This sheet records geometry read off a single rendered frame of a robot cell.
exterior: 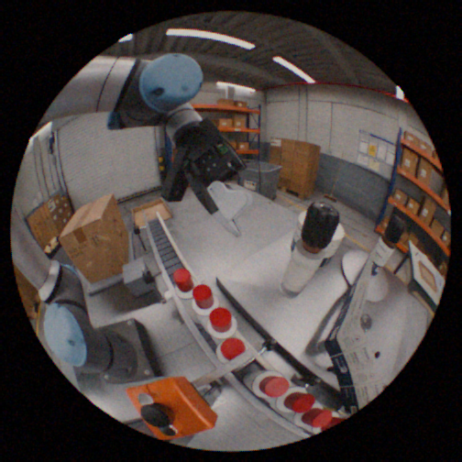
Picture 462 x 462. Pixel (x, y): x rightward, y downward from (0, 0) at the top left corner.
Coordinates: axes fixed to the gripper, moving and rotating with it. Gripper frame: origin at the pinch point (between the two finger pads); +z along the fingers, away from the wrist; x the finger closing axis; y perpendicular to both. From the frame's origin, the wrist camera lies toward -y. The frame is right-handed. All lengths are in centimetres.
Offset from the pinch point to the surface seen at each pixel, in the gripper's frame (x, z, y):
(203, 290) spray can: -5.3, 5.9, -7.1
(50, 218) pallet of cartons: -33, -193, -307
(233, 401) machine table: -13.9, 38.7, -17.1
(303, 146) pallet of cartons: 300, -86, 123
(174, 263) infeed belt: 16.6, 0.1, -34.0
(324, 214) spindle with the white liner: 6.9, 6.0, 15.8
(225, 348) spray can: -12.0, 12.7, -3.6
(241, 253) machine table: 36.9, 10.5, -16.4
